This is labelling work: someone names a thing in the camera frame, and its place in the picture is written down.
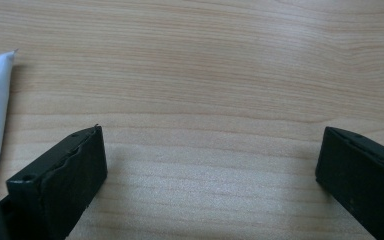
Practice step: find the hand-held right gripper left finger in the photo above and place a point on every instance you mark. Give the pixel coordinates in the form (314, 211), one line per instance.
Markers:
(63, 180)

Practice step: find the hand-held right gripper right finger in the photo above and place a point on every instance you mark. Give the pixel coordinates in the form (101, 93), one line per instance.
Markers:
(363, 180)

